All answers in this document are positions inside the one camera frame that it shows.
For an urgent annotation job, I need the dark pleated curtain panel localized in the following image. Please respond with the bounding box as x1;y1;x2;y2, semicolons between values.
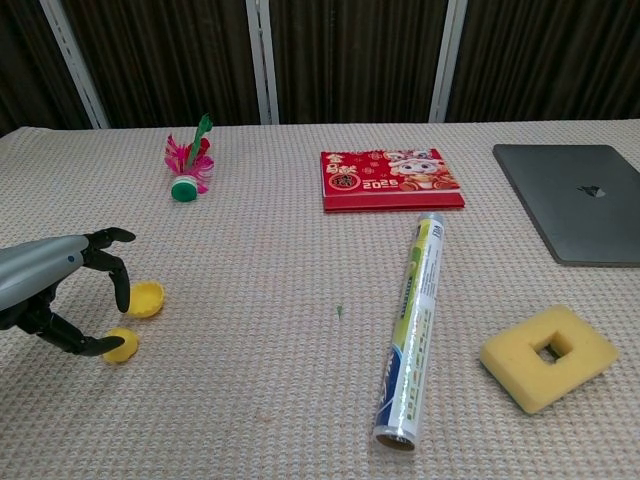
445;0;640;123
268;0;450;126
0;0;95;137
60;0;265;129

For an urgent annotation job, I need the beige woven tablecloth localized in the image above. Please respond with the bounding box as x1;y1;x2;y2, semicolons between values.
0;118;640;480

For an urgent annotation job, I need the grey closed laptop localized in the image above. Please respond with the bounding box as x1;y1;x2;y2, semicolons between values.
492;143;640;269

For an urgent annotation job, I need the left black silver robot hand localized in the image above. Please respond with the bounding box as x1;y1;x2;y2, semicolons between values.
0;227;138;358

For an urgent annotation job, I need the yellow shallow cup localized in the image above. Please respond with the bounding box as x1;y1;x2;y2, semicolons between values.
123;281;167;321

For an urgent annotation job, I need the pink green feather shuttlecock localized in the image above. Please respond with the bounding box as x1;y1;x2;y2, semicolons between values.
164;113;216;204

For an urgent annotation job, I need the cling film roll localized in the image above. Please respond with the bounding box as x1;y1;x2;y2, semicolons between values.
372;211;447;452

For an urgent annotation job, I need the yellow sponge with square hole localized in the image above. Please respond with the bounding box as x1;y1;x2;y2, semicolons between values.
479;304;621;416

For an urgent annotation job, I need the white metal frame post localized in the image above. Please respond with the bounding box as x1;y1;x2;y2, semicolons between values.
245;0;280;126
428;0;470;124
38;0;110;130

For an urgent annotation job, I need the small yellow lump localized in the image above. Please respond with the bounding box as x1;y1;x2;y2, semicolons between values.
102;326;141;365

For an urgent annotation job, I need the red 2026 desk calendar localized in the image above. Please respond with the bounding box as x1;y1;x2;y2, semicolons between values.
319;148;467;215

